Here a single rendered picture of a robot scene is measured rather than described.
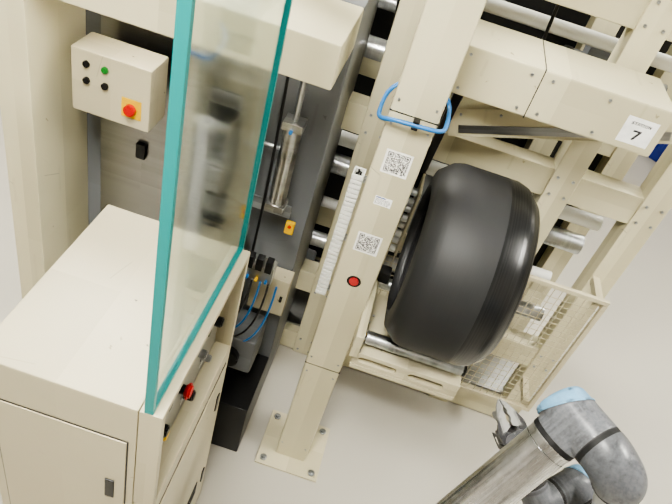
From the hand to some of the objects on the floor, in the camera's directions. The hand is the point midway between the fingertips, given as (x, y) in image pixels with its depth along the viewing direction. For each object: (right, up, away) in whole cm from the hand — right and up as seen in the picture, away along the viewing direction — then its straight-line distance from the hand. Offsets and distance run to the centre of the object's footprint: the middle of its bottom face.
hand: (501, 403), depth 183 cm
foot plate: (-66, -39, +88) cm, 117 cm away
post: (-66, -39, +88) cm, 117 cm away
